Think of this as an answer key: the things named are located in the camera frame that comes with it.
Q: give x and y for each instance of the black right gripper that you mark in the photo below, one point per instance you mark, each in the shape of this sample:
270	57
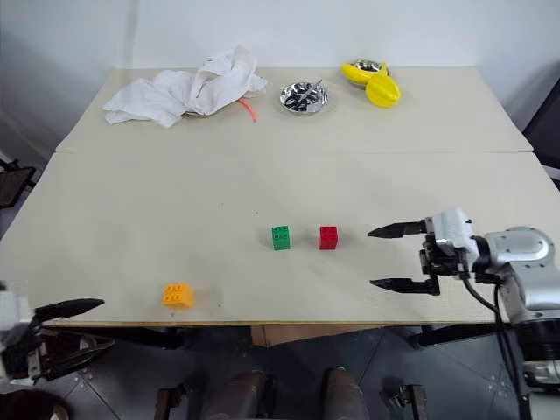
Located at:
442	264

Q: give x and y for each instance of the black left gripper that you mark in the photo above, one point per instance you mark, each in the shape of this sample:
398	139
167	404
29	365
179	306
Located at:
22	356

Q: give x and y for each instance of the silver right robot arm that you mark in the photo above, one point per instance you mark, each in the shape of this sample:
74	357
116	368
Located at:
520	249

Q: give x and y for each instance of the red toy brick cube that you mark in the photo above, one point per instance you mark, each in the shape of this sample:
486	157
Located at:
328	238

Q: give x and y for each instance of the dark round object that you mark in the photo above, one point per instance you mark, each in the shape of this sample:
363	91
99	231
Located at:
30	407

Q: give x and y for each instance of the orange toy brick cube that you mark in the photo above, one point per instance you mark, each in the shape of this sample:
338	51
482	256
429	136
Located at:
178	295

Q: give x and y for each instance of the brown cardboard piece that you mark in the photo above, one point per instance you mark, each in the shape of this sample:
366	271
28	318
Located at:
306	333

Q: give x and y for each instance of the green toy brick cube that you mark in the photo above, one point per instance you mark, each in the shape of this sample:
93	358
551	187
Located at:
281	238

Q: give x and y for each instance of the dark rounded shape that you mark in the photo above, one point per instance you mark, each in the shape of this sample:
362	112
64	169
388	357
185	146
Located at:
238	394
343	394

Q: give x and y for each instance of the black chair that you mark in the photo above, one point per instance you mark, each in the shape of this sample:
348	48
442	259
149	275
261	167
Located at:
15	184

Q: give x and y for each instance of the silver bowl with scissors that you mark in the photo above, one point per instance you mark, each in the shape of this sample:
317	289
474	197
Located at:
324	97

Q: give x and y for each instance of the yellow toy banana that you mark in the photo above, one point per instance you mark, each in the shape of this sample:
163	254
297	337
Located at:
356	74

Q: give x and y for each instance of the dark furniture piece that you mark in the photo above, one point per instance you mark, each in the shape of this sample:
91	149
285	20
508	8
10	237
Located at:
544	118

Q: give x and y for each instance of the crumpled white cloth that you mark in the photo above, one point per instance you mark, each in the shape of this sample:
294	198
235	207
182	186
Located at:
175	94

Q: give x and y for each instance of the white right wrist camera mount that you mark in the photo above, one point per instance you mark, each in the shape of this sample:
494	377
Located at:
452	229

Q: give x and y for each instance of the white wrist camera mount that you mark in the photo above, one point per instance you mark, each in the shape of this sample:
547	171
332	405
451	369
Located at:
11	306
452	229

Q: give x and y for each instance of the black table frame bar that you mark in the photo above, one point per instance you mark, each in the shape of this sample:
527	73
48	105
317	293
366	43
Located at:
131	336
459	334

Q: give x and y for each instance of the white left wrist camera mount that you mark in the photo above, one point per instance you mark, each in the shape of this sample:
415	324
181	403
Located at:
11	306

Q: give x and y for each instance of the dark metal bracket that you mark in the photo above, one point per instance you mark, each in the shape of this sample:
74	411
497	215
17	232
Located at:
172	400
407	400

